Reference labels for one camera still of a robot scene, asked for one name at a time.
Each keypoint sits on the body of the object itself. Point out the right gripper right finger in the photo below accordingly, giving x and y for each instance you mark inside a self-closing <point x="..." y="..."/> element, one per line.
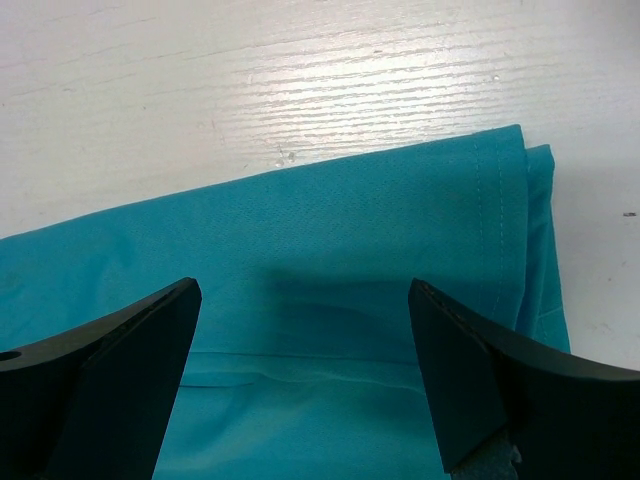
<point x="504" y="406"/>

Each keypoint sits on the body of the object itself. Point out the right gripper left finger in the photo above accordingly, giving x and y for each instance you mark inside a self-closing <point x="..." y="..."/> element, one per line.
<point x="94" y="402"/>

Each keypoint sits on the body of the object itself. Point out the teal t-shirt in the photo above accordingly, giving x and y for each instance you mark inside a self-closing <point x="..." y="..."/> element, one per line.
<point x="303" y="364"/>

